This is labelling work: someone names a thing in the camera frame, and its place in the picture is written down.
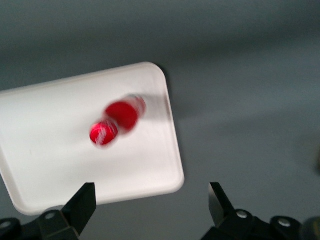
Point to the white rectangular tray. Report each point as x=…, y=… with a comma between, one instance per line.
x=50, y=130

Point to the red coke bottle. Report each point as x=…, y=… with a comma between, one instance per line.
x=120, y=117

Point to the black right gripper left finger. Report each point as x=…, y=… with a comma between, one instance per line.
x=77, y=210

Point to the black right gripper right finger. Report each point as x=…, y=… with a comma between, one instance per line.
x=222, y=215

